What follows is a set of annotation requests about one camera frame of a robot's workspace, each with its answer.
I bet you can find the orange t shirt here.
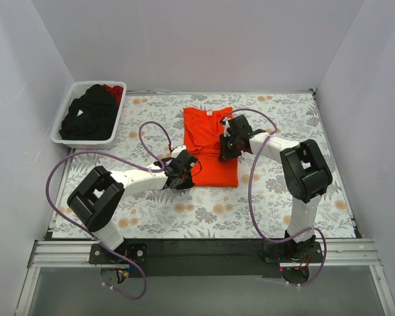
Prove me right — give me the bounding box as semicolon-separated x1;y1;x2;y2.
183;107;238;188

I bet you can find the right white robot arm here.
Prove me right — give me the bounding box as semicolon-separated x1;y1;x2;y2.
219;115;332;262

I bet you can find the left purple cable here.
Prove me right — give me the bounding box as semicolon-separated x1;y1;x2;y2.
45;120;175;300

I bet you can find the black t shirt in basket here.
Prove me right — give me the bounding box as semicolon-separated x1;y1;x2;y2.
59;84;119;141

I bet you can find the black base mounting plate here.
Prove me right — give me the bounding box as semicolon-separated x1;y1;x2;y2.
89;239;323;278

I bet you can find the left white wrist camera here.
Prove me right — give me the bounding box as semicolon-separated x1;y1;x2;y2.
171;145;186;159

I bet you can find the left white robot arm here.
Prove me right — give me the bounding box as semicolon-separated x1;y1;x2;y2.
67;146;201;263

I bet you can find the red t shirt in basket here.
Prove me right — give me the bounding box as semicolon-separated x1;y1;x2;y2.
102;84;124;108

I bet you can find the aluminium frame rail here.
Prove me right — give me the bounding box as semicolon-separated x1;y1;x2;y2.
15;239;395;315

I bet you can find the white plastic laundry basket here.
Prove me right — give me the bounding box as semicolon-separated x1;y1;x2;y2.
51;80;127;149

